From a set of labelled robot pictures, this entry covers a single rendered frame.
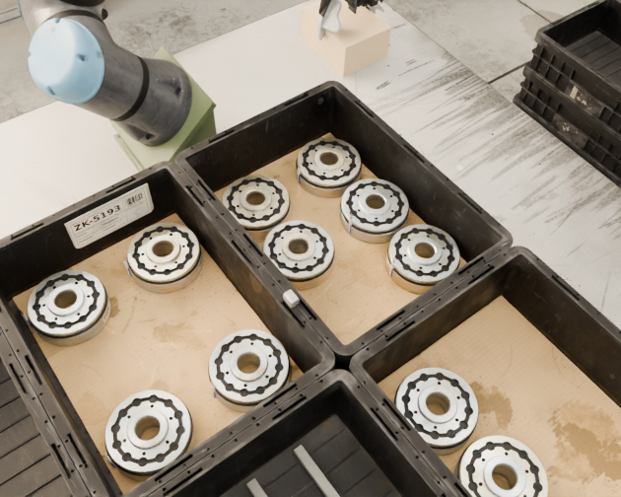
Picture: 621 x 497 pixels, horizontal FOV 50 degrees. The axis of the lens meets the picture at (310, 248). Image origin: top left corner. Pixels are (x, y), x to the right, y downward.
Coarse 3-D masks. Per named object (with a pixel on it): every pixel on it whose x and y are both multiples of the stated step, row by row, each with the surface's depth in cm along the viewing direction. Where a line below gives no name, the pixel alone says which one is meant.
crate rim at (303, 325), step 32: (96, 192) 91; (192, 192) 92; (32, 224) 87; (224, 224) 88; (0, 320) 79; (320, 352) 78; (32, 384) 74; (64, 416) 72; (256, 416) 73; (96, 480) 68; (160, 480) 69
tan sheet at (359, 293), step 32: (288, 160) 109; (288, 192) 105; (320, 224) 101; (416, 224) 102; (352, 256) 98; (384, 256) 98; (320, 288) 94; (352, 288) 95; (384, 288) 95; (352, 320) 92
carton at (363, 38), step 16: (320, 0) 144; (304, 16) 142; (352, 16) 141; (368, 16) 141; (304, 32) 146; (352, 32) 138; (368, 32) 138; (384, 32) 139; (320, 48) 143; (336, 48) 138; (352, 48) 136; (368, 48) 139; (384, 48) 143; (336, 64) 141; (352, 64) 140; (368, 64) 143
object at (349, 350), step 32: (352, 96) 103; (384, 128) 99; (416, 160) 96; (256, 256) 85; (480, 256) 86; (288, 288) 83; (448, 288) 83; (320, 320) 80; (384, 320) 80; (352, 352) 78
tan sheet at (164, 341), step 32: (96, 256) 97; (32, 288) 93; (128, 288) 94; (192, 288) 94; (224, 288) 94; (128, 320) 91; (160, 320) 91; (192, 320) 91; (224, 320) 91; (256, 320) 91; (64, 352) 88; (96, 352) 88; (128, 352) 88; (160, 352) 88; (192, 352) 88; (64, 384) 85; (96, 384) 85; (128, 384) 85; (160, 384) 85; (192, 384) 86; (96, 416) 83; (192, 416) 83; (224, 416) 83; (128, 480) 78
